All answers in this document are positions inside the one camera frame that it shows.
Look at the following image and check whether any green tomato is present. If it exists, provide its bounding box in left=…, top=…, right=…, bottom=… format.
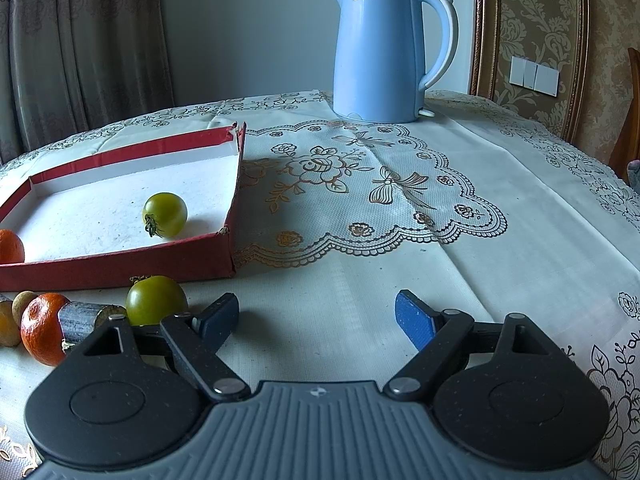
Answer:
left=125, top=275, right=189, bottom=326
left=142, top=192, right=188, bottom=238

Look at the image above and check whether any orange mandarin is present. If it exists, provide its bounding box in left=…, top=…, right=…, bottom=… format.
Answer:
left=21, top=292, right=70, bottom=366
left=0, top=229, right=25, bottom=264

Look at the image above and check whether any white embroidered tablecloth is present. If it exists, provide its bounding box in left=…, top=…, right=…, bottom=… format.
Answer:
left=1, top=90, right=639, bottom=479

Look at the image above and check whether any red shallow cardboard box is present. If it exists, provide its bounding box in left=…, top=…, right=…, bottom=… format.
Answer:
left=1, top=124, right=246, bottom=292

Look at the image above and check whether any light blue electric kettle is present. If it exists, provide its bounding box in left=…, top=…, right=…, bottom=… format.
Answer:
left=333, top=0, right=459, bottom=124

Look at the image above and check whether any brown patterned curtain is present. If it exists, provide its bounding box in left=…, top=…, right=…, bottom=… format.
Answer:
left=1, top=0, right=174, bottom=162

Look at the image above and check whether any white wall switch panel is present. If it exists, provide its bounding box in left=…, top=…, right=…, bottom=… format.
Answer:
left=509, top=56, right=560, bottom=98

